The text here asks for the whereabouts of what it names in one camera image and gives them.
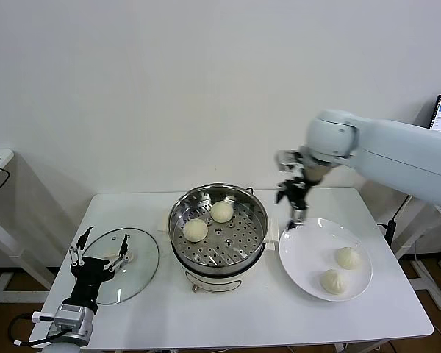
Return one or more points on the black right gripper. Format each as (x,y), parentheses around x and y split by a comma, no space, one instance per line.
(298,193)

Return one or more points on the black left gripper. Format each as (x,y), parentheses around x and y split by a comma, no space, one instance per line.
(90,272)

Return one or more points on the white steamed baozi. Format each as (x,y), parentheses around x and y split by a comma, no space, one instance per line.
(195,231)
(333,281)
(221,212)
(347,257)

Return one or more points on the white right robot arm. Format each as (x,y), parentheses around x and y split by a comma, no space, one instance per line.
(389,150)

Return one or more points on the stainless steel steamer basket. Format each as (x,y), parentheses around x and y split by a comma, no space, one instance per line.
(228,246)

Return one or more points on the round glass pot lid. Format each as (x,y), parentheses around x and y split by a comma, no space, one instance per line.
(139,264)

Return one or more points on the large white round plate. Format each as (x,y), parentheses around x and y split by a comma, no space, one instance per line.
(308,253)

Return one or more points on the black power strip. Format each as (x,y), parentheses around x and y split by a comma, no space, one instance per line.
(390,231)

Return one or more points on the white laptop stand table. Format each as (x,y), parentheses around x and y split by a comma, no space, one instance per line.
(408,242)

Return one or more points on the white side table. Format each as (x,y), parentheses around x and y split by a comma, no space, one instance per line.
(1,158)

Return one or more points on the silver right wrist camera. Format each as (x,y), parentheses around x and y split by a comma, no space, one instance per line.
(286,159)

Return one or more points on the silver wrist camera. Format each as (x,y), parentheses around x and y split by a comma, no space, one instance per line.
(286,159)
(70,314)

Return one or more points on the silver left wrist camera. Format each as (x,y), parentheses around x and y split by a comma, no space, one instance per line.
(70,314)

